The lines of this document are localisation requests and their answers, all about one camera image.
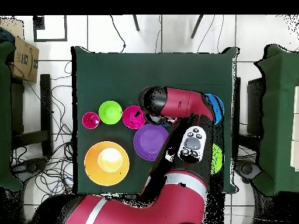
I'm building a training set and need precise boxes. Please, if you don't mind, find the purple bowl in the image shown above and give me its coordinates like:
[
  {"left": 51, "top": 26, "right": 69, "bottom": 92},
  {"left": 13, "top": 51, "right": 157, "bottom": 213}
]
[{"left": 133, "top": 123, "right": 169, "bottom": 162}]

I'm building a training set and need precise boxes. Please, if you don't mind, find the large blue bowl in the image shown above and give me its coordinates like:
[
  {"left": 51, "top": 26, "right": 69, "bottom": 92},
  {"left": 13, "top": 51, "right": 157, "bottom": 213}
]
[{"left": 204, "top": 93, "right": 225, "bottom": 125}]

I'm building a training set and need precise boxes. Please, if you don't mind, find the black floor cable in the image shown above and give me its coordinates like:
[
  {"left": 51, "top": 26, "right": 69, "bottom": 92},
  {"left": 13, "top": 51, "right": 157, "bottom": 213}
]
[{"left": 109, "top": 15, "right": 127, "bottom": 53}]

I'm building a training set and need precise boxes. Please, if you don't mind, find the large green bowl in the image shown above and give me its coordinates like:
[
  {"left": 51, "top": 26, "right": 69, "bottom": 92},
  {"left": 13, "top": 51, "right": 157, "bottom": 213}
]
[{"left": 210, "top": 143, "right": 224, "bottom": 175}]

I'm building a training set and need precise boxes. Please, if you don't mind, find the grey stand base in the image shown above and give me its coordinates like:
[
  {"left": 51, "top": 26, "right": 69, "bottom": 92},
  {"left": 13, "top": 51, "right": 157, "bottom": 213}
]
[
  {"left": 235, "top": 160, "right": 263, "bottom": 183},
  {"left": 11, "top": 157, "right": 48, "bottom": 179}
]

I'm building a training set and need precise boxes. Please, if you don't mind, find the black bench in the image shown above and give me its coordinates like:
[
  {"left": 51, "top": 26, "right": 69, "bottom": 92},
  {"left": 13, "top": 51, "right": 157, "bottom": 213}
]
[{"left": 10, "top": 73, "right": 54, "bottom": 157}]

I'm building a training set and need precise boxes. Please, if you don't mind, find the cardboard box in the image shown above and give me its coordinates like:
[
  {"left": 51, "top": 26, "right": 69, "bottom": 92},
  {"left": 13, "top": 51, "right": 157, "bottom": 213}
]
[{"left": 9, "top": 36, "right": 40, "bottom": 83}]

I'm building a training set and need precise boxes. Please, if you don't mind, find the red cup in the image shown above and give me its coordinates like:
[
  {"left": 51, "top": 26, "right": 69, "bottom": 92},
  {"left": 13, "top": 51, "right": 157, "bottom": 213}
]
[{"left": 81, "top": 111, "right": 100, "bottom": 130}]

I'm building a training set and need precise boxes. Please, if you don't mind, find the small pink bowl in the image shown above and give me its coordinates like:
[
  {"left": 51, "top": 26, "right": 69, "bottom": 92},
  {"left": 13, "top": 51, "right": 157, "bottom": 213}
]
[{"left": 121, "top": 105, "right": 147, "bottom": 130}]

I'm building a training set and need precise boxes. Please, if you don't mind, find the large yellow bowl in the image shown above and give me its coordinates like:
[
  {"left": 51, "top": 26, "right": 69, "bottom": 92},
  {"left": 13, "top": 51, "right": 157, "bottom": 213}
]
[{"left": 84, "top": 141, "right": 130, "bottom": 187}]

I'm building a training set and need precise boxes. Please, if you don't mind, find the green cloth covered table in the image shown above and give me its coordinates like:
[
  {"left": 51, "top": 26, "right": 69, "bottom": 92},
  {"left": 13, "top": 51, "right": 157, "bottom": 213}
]
[
  {"left": 0, "top": 40, "right": 23, "bottom": 192},
  {"left": 253, "top": 44, "right": 299, "bottom": 197}
]

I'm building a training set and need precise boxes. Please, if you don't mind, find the black tripod leg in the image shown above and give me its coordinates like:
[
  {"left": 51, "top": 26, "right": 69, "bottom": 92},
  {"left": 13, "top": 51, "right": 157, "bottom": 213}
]
[
  {"left": 190, "top": 15, "right": 204, "bottom": 40},
  {"left": 132, "top": 15, "right": 141, "bottom": 32}
]

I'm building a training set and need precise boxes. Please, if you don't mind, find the black square floor frame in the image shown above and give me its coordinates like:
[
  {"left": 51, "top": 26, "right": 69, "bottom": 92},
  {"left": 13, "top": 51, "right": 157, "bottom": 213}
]
[{"left": 32, "top": 15, "right": 68, "bottom": 43}]

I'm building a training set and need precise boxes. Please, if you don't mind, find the dark green tablecloth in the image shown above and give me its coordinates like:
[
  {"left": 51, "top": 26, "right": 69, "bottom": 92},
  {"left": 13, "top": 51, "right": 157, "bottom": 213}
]
[{"left": 71, "top": 45, "right": 240, "bottom": 195}]

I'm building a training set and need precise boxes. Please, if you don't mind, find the small green bowl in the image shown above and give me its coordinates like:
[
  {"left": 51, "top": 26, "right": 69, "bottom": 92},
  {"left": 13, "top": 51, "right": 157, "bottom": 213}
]
[{"left": 98, "top": 100, "right": 123, "bottom": 125}]

